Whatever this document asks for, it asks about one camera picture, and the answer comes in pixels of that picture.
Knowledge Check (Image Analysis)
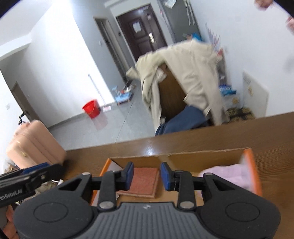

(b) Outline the white wall panel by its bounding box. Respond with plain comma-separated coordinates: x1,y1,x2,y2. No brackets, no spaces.
242,70,269,116

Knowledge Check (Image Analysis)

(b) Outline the wooden chair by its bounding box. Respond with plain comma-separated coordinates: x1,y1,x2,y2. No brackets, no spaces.
158,64,191,122

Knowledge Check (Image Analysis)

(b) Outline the dark brown entrance door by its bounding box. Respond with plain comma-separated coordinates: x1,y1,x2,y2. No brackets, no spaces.
116,3,168,67

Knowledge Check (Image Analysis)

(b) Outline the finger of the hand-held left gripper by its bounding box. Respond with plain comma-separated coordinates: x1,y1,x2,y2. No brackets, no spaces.
24,164,67,197
0,163,50,182

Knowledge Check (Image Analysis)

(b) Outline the grey refrigerator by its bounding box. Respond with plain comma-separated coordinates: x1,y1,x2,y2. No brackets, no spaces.
157,0,202,44

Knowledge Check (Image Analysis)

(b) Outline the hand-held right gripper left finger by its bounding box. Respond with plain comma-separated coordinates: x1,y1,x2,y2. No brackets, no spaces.
55,161,135,212

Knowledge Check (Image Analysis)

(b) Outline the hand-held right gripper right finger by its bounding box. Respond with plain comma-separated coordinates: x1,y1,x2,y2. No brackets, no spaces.
160,161,233,211

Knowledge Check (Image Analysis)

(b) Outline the pink suitcase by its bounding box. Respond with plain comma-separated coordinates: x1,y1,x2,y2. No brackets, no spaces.
6,120,67,172

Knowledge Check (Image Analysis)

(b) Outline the blue packet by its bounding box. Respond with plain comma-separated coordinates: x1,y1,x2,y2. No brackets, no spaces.
219,85,237,96

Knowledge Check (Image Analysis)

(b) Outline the red-brown sponge pad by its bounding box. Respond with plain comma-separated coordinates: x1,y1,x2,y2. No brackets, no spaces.
117,167,160,199

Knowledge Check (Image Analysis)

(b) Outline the brown wooden interior door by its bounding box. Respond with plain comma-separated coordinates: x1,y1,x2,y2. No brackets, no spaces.
11,81,42,122

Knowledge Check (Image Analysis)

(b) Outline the pink towel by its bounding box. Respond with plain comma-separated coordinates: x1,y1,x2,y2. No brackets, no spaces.
198,164,252,196

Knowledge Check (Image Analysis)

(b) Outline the red bucket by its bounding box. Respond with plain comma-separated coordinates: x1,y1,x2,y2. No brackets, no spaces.
82,99,101,119

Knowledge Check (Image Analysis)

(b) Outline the beige coat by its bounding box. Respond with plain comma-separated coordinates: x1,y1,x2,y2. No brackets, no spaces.
126,39,227,131

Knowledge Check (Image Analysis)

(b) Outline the orange cardboard box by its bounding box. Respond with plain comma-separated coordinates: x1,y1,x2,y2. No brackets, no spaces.
91,147,263,207

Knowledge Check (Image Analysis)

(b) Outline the small blue stool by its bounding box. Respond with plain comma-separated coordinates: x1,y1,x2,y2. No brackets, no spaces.
112,85,135,106

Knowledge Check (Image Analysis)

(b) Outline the blue cloth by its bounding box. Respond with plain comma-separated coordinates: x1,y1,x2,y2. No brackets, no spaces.
155,106,209,136

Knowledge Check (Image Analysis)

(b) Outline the grey interior door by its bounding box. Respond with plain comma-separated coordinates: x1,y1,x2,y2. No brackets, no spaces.
95,17,136,85

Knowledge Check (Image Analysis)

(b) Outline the leopard print mat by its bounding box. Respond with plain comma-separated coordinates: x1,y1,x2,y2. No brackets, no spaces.
226,107,255,123

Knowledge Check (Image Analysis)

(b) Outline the white mop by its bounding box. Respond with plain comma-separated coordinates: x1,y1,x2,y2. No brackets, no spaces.
88,74,112,112

